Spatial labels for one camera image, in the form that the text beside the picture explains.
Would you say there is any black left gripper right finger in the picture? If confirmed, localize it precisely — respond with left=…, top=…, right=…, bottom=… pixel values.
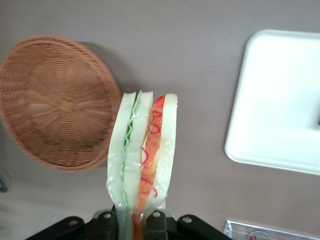
left=145, top=196, right=179, bottom=240

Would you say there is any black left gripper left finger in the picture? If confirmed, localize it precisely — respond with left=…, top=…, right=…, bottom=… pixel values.
left=84, top=209, right=119, bottom=240

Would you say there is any triangle sandwich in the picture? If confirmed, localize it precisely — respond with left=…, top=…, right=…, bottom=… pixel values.
left=106, top=89, right=180, bottom=240

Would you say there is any round brown wicker basket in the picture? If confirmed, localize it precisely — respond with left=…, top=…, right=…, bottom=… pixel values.
left=0, top=34, right=124, bottom=174

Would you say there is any beige plastic tray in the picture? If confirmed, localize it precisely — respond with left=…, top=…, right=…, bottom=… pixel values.
left=223, top=29, right=320, bottom=176

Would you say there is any clear acrylic bottle rack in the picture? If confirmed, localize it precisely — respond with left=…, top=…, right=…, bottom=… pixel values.
left=222, top=219, right=320, bottom=240

